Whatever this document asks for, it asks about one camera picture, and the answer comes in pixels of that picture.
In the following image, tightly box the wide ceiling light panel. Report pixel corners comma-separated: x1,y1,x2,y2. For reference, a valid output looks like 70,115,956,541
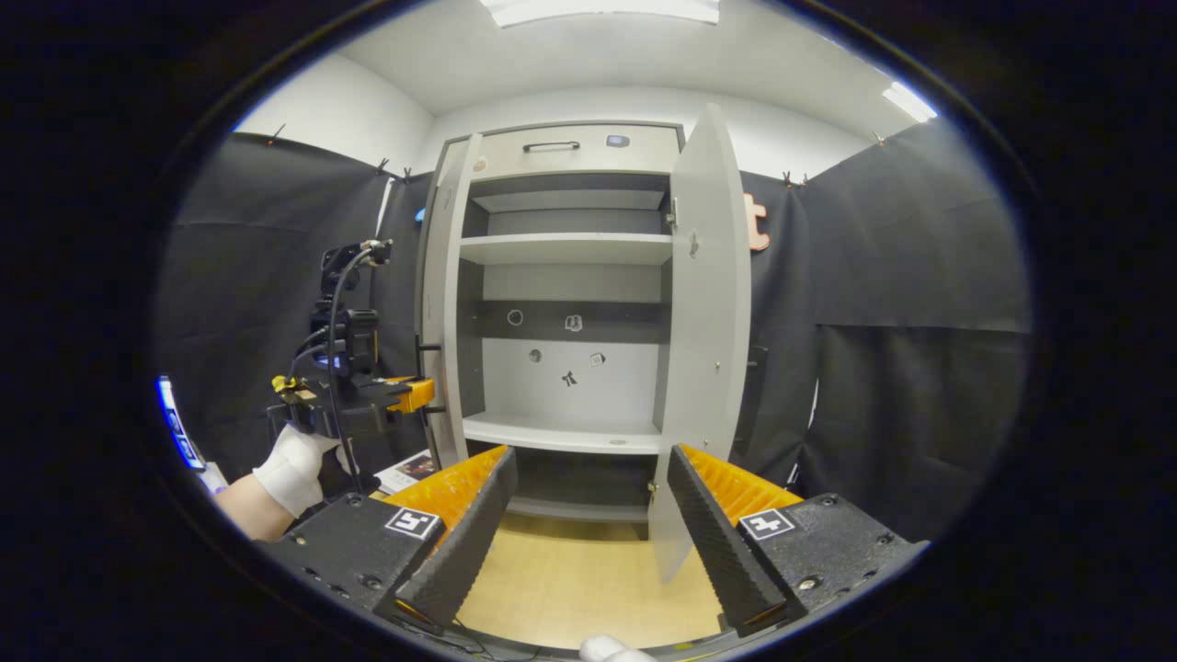
478,0,721,29

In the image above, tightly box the grey cabinet door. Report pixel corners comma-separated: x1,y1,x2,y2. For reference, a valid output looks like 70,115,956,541
414,133,484,470
646,103,764,585

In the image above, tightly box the grey double-door shoe cabinet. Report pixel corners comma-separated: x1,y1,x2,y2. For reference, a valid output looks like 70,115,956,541
414,120,686,525

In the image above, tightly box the grey cabinet drawer black handle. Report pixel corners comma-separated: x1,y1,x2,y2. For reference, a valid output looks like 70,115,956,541
469,124,683,180

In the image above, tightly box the narrow ceiling light panel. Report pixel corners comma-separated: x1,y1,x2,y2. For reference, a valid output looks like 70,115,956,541
883,81,939,123

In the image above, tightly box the blue white object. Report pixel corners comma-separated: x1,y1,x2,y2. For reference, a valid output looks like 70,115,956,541
156,375,229,496

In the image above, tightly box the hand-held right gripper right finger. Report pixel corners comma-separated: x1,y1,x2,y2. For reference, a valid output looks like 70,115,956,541
667,443,930,637

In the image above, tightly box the black backdrop cloth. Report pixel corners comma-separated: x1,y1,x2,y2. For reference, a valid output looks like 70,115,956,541
156,120,1033,543

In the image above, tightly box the white book dark cover picture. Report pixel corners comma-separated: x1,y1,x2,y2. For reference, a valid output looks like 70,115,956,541
372,449,442,497

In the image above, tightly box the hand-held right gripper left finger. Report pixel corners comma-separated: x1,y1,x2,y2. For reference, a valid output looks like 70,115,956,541
257,445,518,631

